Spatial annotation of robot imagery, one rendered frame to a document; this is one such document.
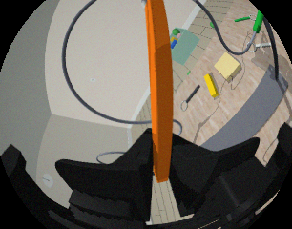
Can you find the beige rectangular block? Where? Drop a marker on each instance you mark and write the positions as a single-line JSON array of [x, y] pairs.
[[227, 66]]

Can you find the orange handle with grey loop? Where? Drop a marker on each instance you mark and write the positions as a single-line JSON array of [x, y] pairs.
[[161, 85]]

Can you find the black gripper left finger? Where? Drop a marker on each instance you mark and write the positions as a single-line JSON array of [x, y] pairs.
[[130, 176]]

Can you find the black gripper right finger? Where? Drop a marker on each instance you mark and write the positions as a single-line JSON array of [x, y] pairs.
[[193, 168]]

